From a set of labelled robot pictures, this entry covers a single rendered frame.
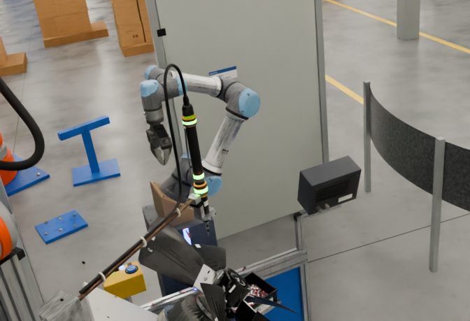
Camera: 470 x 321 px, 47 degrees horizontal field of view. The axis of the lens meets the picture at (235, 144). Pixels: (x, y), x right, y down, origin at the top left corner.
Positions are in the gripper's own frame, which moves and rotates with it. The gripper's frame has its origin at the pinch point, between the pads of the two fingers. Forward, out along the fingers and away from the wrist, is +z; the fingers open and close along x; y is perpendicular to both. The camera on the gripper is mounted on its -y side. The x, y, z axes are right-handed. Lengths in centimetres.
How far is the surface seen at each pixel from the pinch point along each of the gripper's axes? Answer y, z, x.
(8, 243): -96, -43, 56
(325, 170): -16, 18, -68
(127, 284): -19, 39, 28
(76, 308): -86, -13, 48
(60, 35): 871, 130, -46
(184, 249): -50, 8, 10
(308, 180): -19, 19, -58
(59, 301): -84, -15, 51
